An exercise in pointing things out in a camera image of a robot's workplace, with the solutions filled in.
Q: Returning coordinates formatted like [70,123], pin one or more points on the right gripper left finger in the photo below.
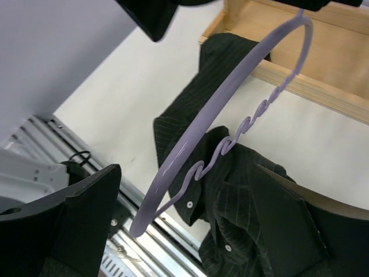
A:
[64,233]

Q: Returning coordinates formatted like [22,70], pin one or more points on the grey pinstriped shirt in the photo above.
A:
[234,245]

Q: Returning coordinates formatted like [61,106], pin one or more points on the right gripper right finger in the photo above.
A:
[306,233]

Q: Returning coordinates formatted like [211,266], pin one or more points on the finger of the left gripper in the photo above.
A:
[152,16]

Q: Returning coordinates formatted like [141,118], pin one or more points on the purple hanger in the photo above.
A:
[150,209]

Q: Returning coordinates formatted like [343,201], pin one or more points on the aluminium rail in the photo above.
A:
[164,249]

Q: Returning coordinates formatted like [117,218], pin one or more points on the wooden clothes rack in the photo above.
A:
[335,73]

